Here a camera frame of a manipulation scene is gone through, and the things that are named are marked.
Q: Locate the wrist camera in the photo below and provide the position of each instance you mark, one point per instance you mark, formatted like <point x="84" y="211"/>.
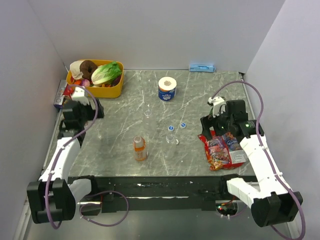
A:
<point x="218" y="106"/>
<point x="80" y="95"/>

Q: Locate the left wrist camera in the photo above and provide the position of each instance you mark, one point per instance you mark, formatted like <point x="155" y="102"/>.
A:
<point x="80" y="95"/>

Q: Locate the toy lettuce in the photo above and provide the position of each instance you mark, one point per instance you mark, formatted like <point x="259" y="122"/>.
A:
<point x="106" y="74"/>

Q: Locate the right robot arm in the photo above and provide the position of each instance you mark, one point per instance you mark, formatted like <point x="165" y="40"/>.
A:
<point x="271" y="203"/>

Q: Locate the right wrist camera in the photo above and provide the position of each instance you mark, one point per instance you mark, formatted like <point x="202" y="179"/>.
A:
<point x="218" y="106"/>

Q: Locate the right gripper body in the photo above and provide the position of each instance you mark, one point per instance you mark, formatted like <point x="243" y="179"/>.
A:
<point x="220" y="123"/>

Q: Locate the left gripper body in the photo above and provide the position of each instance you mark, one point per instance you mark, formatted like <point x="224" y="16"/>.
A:
<point x="87" y="114"/>

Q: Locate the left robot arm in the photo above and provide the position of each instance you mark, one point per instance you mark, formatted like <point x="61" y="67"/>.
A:
<point x="51" y="199"/>

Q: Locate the purple white box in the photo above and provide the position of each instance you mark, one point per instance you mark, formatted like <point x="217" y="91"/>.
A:
<point x="59" y="97"/>

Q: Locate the blue tissue pack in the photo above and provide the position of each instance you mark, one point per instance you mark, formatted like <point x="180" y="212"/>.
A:
<point x="202" y="68"/>

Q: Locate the purple toy onion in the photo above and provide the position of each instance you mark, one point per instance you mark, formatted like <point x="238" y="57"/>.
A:
<point x="85" y="83"/>

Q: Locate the black base frame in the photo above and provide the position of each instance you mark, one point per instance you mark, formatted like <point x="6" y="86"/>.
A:
<point x="148" y="193"/>

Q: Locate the beige plush toy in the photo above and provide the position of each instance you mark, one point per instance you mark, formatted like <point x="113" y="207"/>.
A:
<point x="75" y="69"/>

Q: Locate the brown plush donut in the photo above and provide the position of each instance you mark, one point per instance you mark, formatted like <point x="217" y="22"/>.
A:
<point x="87" y="67"/>

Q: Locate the red snack bag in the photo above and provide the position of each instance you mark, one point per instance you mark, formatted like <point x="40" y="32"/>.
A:
<point x="223" y="152"/>

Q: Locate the toilet paper roll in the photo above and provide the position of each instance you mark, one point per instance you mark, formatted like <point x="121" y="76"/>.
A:
<point x="167" y="88"/>

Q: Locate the red small box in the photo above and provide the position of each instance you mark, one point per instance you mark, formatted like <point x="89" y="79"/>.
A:
<point x="68" y="91"/>

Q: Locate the orange drink bottle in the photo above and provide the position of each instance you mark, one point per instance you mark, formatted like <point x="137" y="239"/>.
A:
<point x="140" y="152"/>

